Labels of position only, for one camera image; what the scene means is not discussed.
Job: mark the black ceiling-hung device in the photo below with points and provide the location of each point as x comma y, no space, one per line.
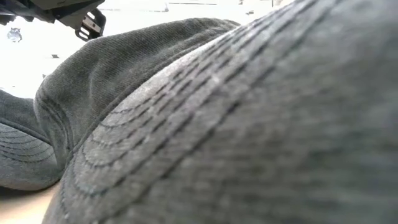
14,35

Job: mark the dark grey baseball cap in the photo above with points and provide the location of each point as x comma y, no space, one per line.
248,124
18,149

